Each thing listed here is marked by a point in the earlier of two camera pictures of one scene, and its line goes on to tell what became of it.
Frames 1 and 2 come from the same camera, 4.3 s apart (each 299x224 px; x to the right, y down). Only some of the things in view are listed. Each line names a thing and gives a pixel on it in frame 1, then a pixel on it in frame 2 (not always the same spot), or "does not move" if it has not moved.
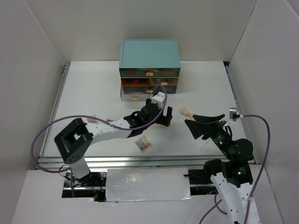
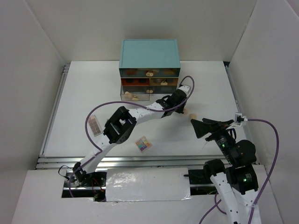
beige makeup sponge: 183,111 does not move
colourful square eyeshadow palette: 143,143 does not move
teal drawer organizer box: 145,63 does not move
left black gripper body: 160,120 -> 180,108
